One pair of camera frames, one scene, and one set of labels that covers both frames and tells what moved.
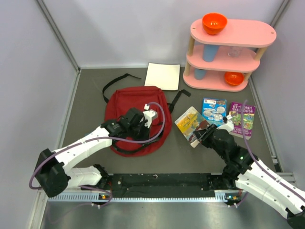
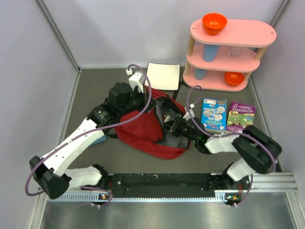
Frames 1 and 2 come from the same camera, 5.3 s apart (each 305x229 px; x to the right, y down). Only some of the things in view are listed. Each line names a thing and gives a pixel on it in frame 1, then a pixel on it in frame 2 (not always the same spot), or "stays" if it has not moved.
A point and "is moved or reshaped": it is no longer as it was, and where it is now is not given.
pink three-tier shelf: (222, 62) stays
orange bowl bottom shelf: (234, 78) stays
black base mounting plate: (163, 185) stays
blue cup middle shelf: (209, 52) stays
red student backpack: (119, 100) is moved or reshaped
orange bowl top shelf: (214, 23) stays
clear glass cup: (235, 51) stays
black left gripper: (146, 133) → (144, 97)
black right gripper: (203, 133) → (171, 126)
